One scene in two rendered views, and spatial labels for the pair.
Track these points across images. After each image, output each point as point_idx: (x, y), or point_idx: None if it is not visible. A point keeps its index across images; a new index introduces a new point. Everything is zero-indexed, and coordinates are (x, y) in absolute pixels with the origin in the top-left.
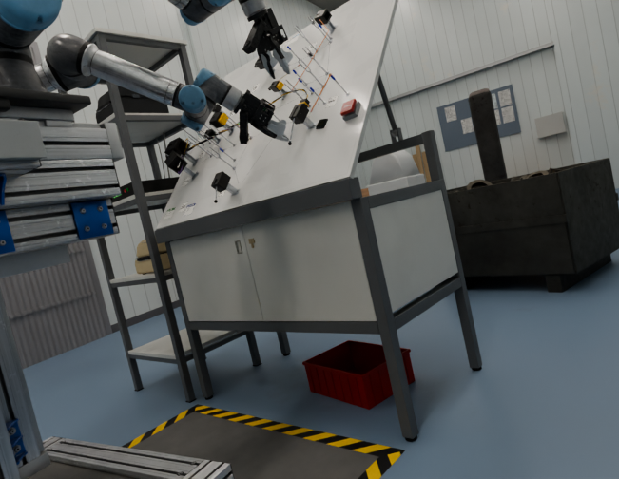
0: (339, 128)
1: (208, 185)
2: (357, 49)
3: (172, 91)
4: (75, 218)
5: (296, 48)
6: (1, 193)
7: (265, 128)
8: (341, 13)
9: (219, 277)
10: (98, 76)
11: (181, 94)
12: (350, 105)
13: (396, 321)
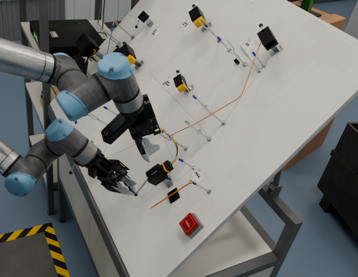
0: (175, 228)
1: (92, 115)
2: (259, 134)
3: (1, 172)
4: None
5: (240, 20)
6: None
7: (109, 187)
8: (300, 33)
9: (75, 188)
10: None
11: (5, 183)
12: (189, 227)
13: None
